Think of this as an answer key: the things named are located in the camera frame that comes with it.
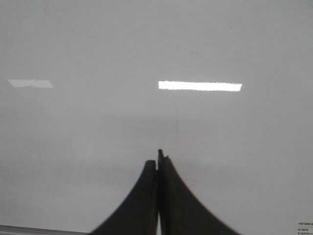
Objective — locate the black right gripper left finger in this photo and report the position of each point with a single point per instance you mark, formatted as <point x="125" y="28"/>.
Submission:
<point x="138" y="213"/>

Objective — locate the white whiteboard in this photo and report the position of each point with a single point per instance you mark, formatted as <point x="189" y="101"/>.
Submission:
<point x="91" y="89"/>

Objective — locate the small white label sticker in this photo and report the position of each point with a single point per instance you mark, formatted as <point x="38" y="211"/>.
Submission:
<point x="304" y="228"/>

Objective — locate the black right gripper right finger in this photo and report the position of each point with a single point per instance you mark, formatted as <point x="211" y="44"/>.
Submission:
<point x="181" y="213"/>

